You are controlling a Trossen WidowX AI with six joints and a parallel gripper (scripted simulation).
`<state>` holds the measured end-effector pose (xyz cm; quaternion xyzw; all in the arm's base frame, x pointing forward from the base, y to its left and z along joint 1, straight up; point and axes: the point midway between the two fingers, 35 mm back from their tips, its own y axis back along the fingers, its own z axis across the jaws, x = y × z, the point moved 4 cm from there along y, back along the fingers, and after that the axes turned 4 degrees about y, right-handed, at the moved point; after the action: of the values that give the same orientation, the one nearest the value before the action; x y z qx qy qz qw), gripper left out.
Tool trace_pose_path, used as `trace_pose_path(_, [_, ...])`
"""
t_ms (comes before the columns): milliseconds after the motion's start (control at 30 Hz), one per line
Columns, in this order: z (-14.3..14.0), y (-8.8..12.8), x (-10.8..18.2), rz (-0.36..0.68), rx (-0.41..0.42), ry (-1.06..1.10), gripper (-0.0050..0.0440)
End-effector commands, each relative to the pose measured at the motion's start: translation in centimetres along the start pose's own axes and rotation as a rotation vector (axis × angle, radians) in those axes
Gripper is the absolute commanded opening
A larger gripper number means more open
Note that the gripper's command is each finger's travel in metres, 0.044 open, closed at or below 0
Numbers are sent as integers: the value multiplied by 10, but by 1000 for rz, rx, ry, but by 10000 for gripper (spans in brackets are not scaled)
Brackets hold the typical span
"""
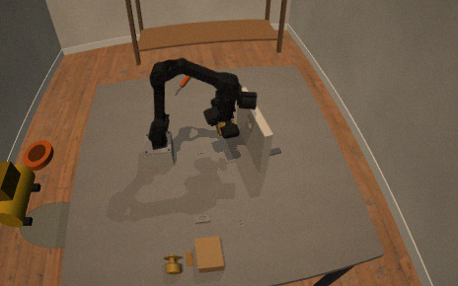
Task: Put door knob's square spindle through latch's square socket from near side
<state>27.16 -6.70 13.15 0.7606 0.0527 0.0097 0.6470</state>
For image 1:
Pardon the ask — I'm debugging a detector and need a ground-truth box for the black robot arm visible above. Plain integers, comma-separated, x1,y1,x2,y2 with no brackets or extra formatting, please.
148,58,257,150

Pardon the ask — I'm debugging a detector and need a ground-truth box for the orange-handled screwdriver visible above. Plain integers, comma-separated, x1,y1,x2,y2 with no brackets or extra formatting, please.
179,76,190,89

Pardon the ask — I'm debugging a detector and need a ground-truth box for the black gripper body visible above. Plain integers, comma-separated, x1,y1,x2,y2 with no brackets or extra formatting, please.
211,98,240,139

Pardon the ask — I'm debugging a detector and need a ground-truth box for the brass door knob with spindle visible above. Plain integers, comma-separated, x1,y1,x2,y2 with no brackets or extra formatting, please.
216,119,251,136

